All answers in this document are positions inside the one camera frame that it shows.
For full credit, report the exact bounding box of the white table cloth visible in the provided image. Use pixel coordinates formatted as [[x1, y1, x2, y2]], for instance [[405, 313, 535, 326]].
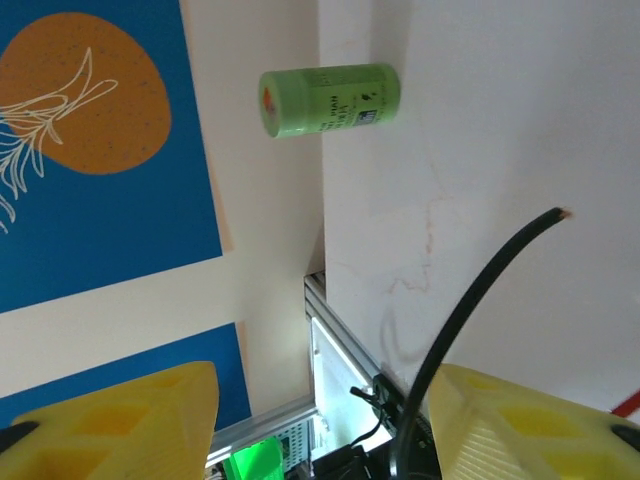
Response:
[[317, 0, 640, 426]]

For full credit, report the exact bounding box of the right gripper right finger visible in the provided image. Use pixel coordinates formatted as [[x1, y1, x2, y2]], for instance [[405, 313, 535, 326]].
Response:
[[430, 363, 640, 480]]

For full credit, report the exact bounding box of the thin black cable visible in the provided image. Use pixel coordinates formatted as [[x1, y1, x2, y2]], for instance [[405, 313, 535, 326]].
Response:
[[387, 206, 571, 480]]

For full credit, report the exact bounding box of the blue panel with orange blob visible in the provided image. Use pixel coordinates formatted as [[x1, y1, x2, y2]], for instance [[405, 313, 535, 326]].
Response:
[[0, 0, 225, 316]]

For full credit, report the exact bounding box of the aluminium frame rail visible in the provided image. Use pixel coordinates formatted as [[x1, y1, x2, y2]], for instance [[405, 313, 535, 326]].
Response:
[[207, 394, 321, 464]]

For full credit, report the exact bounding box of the bright green plastic object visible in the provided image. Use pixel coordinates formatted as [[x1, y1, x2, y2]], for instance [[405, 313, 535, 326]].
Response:
[[222, 437, 286, 480]]

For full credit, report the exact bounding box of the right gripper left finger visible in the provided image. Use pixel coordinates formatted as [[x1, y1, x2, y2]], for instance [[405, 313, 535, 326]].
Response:
[[0, 360, 221, 480]]

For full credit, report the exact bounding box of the aluminium side rail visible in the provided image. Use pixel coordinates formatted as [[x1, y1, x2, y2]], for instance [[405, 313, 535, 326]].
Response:
[[303, 272, 384, 386]]

